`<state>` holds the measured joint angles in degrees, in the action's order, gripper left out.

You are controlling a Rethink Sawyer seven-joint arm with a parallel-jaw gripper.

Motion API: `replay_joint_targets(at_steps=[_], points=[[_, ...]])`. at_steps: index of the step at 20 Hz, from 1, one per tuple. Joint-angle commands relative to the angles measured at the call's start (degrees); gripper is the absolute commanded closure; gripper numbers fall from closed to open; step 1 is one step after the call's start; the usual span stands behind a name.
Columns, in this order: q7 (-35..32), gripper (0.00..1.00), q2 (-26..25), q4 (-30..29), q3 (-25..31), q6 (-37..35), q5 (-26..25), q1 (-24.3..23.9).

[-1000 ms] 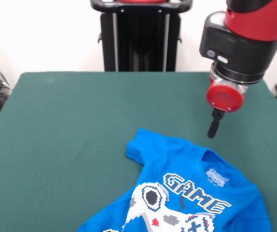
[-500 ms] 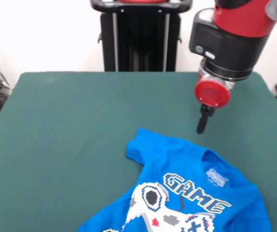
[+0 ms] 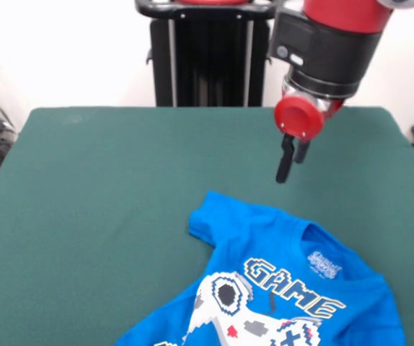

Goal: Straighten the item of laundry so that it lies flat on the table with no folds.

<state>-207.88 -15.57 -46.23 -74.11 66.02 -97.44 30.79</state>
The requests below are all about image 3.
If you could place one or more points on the dark green table cloth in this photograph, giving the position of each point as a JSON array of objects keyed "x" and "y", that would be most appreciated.
[{"x": 84, "y": 216}]

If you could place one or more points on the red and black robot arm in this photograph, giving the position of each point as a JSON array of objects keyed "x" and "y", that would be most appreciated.
[{"x": 329, "y": 43}]

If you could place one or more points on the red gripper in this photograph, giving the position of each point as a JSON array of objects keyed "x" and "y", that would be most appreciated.
[{"x": 297, "y": 117}]

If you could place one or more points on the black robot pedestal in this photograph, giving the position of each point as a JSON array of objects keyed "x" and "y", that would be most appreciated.
[{"x": 210, "y": 54}]

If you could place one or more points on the blue game-controller print t-shirt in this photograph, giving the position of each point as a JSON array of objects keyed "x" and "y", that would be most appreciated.
[{"x": 228, "y": 252}]

